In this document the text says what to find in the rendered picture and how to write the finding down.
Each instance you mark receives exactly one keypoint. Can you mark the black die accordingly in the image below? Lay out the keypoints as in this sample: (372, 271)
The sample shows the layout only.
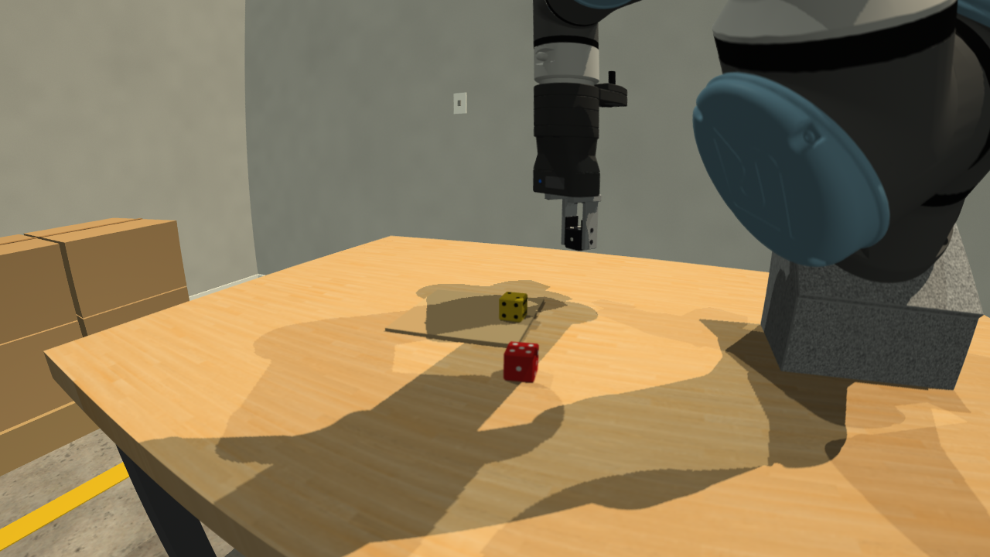
(573, 238)

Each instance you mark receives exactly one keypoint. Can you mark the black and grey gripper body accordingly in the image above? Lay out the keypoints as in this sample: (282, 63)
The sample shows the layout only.
(566, 113)

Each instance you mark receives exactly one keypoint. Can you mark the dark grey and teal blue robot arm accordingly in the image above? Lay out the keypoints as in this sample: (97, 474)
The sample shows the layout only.
(835, 119)

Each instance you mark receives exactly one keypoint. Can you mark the yellow die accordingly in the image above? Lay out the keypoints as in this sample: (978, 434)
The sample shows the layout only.
(513, 306)

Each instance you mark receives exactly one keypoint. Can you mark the red die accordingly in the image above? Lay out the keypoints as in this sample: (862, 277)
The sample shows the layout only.
(521, 361)

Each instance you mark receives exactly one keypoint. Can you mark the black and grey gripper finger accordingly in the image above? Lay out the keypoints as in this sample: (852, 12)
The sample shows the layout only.
(589, 222)
(569, 213)

